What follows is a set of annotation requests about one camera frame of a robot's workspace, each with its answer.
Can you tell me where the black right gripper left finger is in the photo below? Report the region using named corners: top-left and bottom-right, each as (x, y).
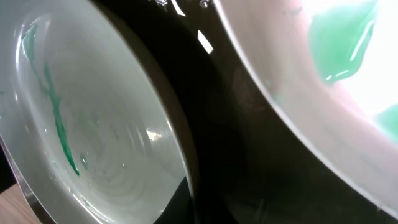
top-left (154, 177), bottom-right (195, 224)

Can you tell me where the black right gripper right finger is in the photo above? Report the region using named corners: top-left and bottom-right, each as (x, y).
top-left (197, 185), bottom-right (238, 224)

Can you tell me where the white plate with green streak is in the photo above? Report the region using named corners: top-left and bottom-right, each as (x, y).
top-left (1, 1), bottom-right (197, 223)

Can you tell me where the white plate with green smear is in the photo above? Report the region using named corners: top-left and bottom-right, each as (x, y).
top-left (215, 1), bottom-right (397, 217)

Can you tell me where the large dark serving tray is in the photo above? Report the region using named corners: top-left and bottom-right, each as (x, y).
top-left (96, 1), bottom-right (397, 223)

